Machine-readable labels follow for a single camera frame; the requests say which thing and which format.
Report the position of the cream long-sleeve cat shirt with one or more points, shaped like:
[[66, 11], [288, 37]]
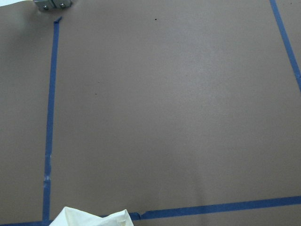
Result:
[[74, 217]]

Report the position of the grey camera mast bracket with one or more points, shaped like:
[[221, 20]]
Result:
[[52, 4]]

